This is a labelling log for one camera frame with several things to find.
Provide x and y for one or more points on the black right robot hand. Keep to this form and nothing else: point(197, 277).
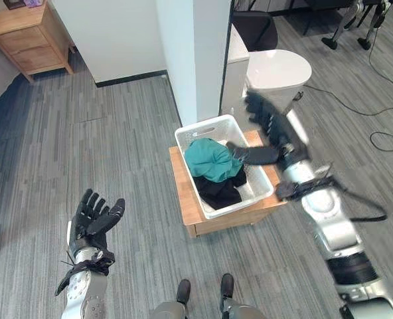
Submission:
point(277, 128)

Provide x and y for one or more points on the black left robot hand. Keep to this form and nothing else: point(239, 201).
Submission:
point(95, 222)

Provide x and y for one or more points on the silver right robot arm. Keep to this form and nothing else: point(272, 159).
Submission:
point(332, 226)

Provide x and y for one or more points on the white plastic laundry basket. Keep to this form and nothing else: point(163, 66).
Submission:
point(259, 186)

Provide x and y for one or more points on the teal cloth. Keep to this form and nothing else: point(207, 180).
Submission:
point(209, 159)

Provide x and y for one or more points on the black cloth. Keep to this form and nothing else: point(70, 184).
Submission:
point(218, 194)

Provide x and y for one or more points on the low wooden stand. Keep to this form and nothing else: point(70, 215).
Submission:
point(190, 206)

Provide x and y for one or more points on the black chair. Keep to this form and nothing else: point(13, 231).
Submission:
point(256, 28)

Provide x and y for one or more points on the robot left leg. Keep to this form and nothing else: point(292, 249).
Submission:
point(173, 305)

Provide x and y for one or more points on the standing humanoid robot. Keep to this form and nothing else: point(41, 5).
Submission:
point(372, 25)

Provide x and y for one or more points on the wooden nightstand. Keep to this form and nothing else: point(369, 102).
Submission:
point(27, 40)

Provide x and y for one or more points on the purple box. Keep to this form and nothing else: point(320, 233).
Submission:
point(33, 2)

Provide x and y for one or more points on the black box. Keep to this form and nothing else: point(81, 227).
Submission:
point(13, 4)

